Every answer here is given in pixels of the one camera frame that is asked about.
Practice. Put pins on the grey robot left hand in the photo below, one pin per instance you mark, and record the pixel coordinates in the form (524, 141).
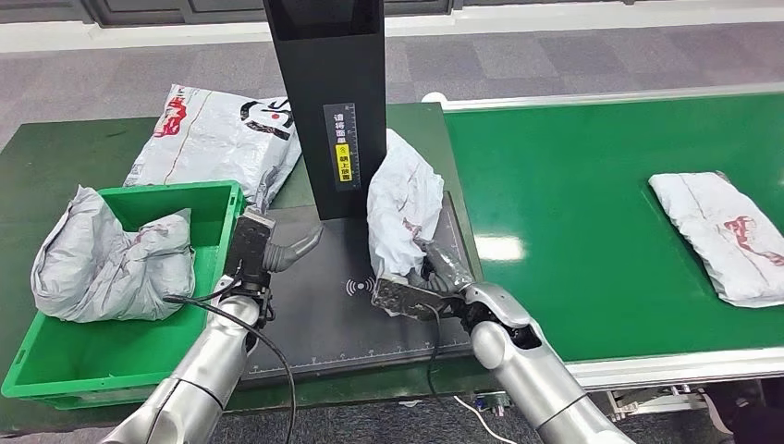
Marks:
(294, 254)

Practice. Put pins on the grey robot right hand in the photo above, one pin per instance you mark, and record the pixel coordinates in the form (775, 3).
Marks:
(444, 272)

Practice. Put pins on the grey parcel bag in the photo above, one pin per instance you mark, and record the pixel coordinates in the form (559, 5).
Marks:
(404, 196)
(110, 276)
(710, 227)

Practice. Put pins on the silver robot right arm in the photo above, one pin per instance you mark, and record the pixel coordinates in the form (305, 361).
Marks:
(533, 380)

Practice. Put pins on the large white printed parcel bag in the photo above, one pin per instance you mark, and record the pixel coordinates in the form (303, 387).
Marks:
(208, 141)

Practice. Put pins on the green conveyor belt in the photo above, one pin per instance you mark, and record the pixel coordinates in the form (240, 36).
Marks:
(582, 184)

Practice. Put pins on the white conveyor roller end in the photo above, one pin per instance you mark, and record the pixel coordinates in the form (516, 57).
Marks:
(433, 98)

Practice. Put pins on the black yellow label sticker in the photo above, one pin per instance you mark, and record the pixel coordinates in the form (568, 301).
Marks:
(342, 159)

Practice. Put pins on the black scanner column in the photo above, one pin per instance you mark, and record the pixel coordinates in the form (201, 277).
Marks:
(331, 73)

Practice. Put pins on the green plastic crate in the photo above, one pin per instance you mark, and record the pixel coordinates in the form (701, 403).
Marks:
(122, 361)

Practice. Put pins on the black bulky object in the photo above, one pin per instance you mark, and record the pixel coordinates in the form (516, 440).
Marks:
(753, 416)

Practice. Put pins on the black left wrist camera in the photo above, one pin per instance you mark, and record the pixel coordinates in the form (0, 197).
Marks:
(248, 248)

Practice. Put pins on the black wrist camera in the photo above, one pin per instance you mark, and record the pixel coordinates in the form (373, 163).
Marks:
(404, 300)
(248, 248)

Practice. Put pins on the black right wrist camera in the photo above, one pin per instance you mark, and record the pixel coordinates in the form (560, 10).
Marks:
(404, 300)

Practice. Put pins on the black scanner base plate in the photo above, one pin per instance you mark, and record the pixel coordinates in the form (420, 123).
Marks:
(331, 331)

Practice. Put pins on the aluminium conveyor frame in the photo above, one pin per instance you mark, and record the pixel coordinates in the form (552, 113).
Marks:
(551, 100)

